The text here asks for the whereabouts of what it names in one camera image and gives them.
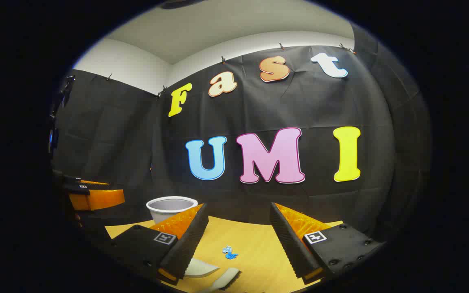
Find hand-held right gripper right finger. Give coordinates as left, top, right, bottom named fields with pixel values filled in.
left=269, top=202, right=385, bottom=285

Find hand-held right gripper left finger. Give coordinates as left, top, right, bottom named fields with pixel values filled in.
left=106, top=203, right=210, bottom=285

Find grey dustpan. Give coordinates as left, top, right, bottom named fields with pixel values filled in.
left=184, top=258, right=220, bottom=279

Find small grey broom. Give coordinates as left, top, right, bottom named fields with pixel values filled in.
left=208, top=267, right=241, bottom=292

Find wooden desktop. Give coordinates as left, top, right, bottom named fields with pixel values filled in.
left=104, top=216, right=345, bottom=293

